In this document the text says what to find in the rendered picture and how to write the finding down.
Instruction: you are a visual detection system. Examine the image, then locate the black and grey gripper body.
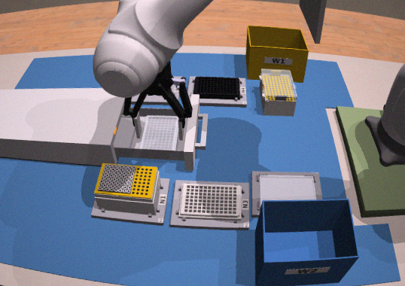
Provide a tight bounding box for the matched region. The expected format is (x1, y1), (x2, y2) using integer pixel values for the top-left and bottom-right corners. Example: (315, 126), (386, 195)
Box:
(148, 61), (174, 96)

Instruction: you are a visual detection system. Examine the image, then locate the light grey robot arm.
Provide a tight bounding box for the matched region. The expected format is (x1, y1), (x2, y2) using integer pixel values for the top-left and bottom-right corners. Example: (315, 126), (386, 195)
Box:
(93, 0), (405, 167)

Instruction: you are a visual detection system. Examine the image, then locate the olive-brown open-top bin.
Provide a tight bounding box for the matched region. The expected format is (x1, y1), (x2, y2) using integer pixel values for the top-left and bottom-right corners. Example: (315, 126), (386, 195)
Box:
(245, 25), (309, 83)

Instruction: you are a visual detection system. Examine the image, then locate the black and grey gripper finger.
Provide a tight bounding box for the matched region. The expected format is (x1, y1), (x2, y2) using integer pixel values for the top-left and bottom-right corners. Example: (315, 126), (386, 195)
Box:
(157, 77), (193, 141)
(123, 86), (151, 138)

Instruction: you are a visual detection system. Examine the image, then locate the dark blue open-top bin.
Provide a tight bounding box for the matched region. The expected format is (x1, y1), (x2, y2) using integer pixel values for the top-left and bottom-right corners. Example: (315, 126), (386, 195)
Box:
(255, 199), (359, 286)

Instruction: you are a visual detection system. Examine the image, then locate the black multi-well plate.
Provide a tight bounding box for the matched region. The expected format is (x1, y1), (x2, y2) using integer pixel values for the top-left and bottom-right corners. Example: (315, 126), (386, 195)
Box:
(193, 77), (240, 100)

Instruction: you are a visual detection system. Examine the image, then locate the blue bench mat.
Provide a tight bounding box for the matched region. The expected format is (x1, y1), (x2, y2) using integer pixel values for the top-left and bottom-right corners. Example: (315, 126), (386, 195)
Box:
(0, 53), (400, 286)

